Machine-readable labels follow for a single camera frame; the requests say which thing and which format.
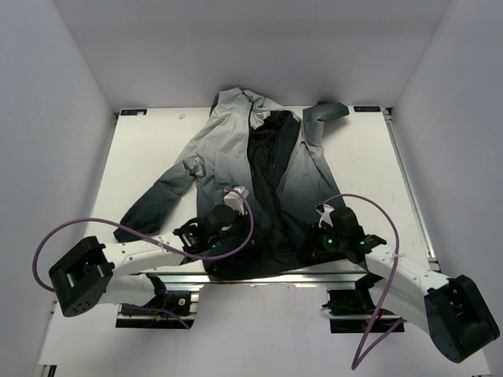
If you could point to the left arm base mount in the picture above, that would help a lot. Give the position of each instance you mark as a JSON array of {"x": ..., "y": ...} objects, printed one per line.
[{"x": 176, "y": 309}]

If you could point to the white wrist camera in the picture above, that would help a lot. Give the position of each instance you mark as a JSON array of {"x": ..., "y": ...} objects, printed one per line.
[
  {"x": 325, "y": 220},
  {"x": 235, "y": 198}
]

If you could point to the blue table label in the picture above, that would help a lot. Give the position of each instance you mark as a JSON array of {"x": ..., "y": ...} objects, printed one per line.
[
  {"x": 133, "y": 112},
  {"x": 366, "y": 108}
]

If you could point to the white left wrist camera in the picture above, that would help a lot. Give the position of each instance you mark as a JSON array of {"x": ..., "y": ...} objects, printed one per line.
[{"x": 235, "y": 198}]

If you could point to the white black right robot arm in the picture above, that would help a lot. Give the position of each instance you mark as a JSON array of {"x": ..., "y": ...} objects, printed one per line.
[{"x": 450, "y": 310}]

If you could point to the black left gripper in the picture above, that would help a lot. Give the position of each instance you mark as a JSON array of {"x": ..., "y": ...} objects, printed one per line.
[{"x": 245, "y": 222}]

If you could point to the left blue table label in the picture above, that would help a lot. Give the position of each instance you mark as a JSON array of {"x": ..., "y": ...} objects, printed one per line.
[{"x": 133, "y": 112}]

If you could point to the right blue table label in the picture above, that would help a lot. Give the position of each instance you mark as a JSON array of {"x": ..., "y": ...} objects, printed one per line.
[{"x": 366, "y": 108}]

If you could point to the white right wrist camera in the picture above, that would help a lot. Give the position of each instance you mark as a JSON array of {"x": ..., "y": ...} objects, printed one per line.
[{"x": 325, "y": 220}]

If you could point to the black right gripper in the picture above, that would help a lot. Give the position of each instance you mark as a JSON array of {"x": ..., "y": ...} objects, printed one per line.
[{"x": 317, "y": 232}]

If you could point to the grey gradient zip jacket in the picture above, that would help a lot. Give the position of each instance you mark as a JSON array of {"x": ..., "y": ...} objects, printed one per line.
[{"x": 251, "y": 141}]

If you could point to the aluminium right table rail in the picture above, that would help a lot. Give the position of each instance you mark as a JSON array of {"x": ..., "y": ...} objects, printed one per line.
[{"x": 417, "y": 212}]

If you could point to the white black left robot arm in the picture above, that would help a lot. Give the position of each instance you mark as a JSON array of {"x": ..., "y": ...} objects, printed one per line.
[{"x": 94, "y": 273}]

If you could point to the aluminium table rail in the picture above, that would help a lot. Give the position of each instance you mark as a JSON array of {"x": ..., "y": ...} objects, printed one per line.
[
  {"x": 288, "y": 278},
  {"x": 417, "y": 212}
]

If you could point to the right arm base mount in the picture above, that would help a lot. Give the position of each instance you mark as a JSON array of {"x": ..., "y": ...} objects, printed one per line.
[{"x": 348, "y": 314}]

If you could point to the aluminium front table rail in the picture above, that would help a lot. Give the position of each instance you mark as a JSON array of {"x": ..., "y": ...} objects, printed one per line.
[{"x": 288, "y": 278}]

